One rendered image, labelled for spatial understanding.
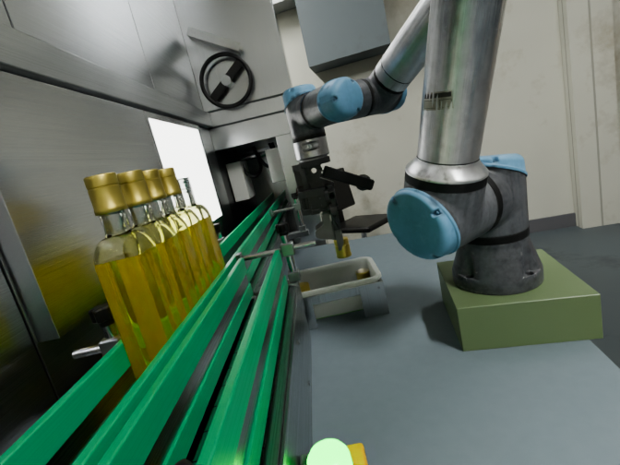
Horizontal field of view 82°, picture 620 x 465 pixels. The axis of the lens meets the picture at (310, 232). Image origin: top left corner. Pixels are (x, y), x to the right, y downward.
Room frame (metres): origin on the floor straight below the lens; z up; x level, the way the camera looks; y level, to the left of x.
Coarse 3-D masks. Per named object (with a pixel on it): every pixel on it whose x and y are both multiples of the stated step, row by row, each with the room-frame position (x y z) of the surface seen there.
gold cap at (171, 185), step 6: (168, 168) 0.59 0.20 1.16; (162, 174) 0.59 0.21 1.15; (168, 174) 0.59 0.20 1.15; (174, 174) 0.60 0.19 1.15; (162, 180) 0.58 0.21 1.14; (168, 180) 0.59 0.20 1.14; (174, 180) 0.60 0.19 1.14; (168, 186) 0.59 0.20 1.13; (174, 186) 0.59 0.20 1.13; (168, 192) 0.58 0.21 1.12; (174, 192) 0.59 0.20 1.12; (180, 192) 0.60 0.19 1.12
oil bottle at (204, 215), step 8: (192, 208) 0.64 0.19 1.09; (200, 208) 0.65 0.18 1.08; (200, 216) 0.63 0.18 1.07; (208, 216) 0.66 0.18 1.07; (208, 224) 0.65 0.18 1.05; (208, 232) 0.64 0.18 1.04; (208, 240) 0.63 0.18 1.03; (216, 240) 0.67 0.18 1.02; (216, 248) 0.66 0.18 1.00; (216, 256) 0.64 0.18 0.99; (216, 264) 0.63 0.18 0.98; (224, 264) 0.68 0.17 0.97; (216, 272) 0.63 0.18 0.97
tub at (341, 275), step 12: (336, 264) 0.92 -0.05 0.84; (348, 264) 0.91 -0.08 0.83; (360, 264) 0.91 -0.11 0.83; (372, 264) 0.84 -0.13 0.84; (312, 276) 0.92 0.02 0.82; (324, 276) 0.91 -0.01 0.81; (336, 276) 0.91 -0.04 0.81; (348, 276) 0.91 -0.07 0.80; (372, 276) 0.84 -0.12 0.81; (312, 288) 0.91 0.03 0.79; (324, 288) 0.76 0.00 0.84; (336, 288) 0.75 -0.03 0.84
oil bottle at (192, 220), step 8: (184, 208) 0.60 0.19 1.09; (184, 216) 0.58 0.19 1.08; (192, 216) 0.60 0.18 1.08; (192, 224) 0.58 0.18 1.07; (200, 224) 0.62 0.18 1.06; (192, 232) 0.58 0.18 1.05; (200, 232) 0.61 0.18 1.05; (200, 240) 0.60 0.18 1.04; (200, 248) 0.58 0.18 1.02; (208, 248) 0.62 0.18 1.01; (200, 256) 0.58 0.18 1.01; (208, 256) 0.61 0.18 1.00; (200, 264) 0.57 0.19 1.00; (208, 264) 0.60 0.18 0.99; (208, 272) 0.58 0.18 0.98; (208, 280) 0.58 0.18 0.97
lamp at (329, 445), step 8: (328, 440) 0.31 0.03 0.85; (336, 440) 0.31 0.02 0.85; (312, 448) 0.31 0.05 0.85; (320, 448) 0.30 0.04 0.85; (328, 448) 0.30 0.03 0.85; (336, 448) 0.30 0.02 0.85; (344, 448) 0.30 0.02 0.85; (312, 456) 0.30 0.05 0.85; (320, 456) 0.29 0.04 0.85; (328, 456) 0.29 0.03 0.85; (336, 456) 0.29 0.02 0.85; (344, 456) 0.29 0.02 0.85; (312, 464) 0.29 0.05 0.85; (320, 464) 0.29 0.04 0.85; (328, 464) 0.28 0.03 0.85; (336, 464) 0.28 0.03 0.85; (344, 464) 0.28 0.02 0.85; (352, 464) 0.30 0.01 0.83
